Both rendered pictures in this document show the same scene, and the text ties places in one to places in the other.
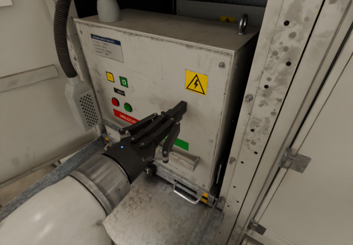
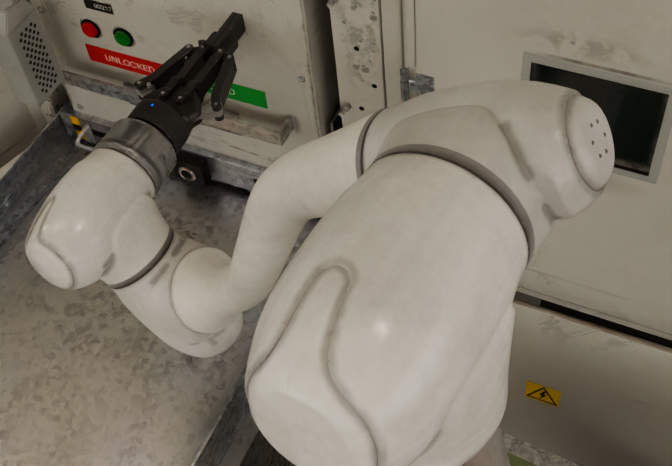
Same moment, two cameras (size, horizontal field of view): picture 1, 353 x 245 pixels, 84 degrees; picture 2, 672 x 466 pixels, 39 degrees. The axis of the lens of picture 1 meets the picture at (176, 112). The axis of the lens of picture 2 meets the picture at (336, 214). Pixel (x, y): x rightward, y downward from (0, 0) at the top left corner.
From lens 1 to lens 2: 84 cm
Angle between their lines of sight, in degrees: 14
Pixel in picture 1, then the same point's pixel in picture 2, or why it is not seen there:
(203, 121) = (279, 45)
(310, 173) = not seen: hidden behind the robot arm
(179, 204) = not seen: hidden behind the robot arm
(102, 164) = (135, 128)
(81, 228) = (135, 194)
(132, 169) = (173, 132)
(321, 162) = (445, 81)
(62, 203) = (108, 170)
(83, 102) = (26, 41)
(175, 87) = not seen: outside the picture
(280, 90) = not seen: outside the picture
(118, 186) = (162, 152)
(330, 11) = not seen: outside the picture
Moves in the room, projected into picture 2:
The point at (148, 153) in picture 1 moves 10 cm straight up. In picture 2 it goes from (192, 109) to (175, 48)
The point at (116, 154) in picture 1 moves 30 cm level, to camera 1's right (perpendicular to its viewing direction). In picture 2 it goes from (148, 114) to (393, 75)
